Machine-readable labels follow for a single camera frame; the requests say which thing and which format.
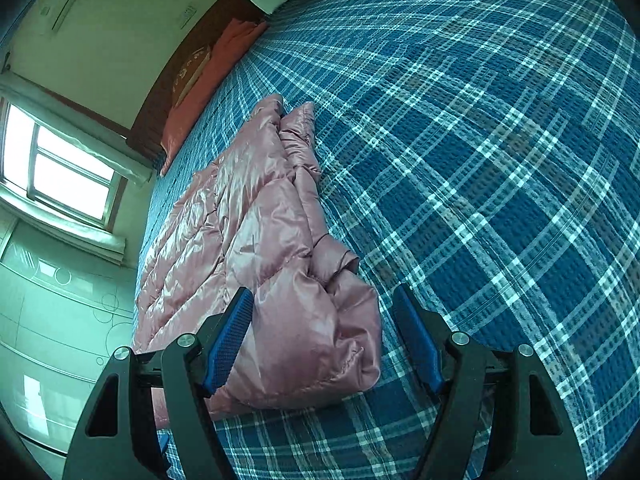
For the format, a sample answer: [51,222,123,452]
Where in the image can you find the bed with blue plaid sheet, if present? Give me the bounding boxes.
[134,0,640,480]

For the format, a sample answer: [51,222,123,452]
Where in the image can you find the glass door wardrobe with circles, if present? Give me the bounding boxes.
[0,205,139,461]

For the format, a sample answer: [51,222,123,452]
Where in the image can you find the brown printed cushion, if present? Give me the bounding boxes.
[170,45,214,109]

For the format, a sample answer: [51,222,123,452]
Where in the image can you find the window with wooden sill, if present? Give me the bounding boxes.
[0,95,126,234]

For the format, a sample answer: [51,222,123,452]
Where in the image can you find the folded orange quilt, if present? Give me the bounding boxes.
[160,17,271,177]

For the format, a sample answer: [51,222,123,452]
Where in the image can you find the pink puffer jacket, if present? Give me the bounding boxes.
[131,95,384,418]

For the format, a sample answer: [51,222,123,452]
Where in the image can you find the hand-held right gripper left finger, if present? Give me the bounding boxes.
[62,287,256,480]

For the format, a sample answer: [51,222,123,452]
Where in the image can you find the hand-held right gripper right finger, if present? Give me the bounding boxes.
[391,284,588,480]

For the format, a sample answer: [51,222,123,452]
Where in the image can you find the wooden headboard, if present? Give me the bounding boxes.
[125,0,262,167]

